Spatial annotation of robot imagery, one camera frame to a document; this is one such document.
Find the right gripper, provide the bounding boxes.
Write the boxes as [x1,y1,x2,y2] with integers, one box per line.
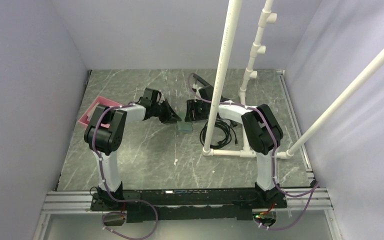
[184,99,209,123]

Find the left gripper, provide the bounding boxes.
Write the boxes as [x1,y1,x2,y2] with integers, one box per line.
[152,99,182,124]

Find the green card holder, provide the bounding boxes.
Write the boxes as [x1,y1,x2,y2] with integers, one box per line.
[176,121,193,133]

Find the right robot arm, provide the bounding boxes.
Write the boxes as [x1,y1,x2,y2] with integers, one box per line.
[217,97,284,208]

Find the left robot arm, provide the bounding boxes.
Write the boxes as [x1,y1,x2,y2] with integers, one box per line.
[83,88,182,210]

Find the black foam tube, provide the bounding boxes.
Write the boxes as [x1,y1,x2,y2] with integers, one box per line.
[192,73,211,87]

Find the pink plastic bin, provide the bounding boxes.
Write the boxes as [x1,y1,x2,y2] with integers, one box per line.
[77,95,120,129]

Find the coiled black cable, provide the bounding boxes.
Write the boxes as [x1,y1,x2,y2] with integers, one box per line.
[199,119,239,150]

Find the white PVC pipe frame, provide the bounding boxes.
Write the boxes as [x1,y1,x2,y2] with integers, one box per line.
[202,0,384,160]

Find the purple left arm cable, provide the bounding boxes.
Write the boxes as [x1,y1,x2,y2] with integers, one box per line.
[90,104,160,240]

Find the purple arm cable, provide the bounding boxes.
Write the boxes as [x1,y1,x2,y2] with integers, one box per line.
[187,72,320,232]
[90,104,160,240]

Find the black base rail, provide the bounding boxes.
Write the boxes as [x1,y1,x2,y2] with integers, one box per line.
[90,186,288,223]

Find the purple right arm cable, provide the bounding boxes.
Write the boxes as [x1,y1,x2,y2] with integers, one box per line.
[187,72,320,232]

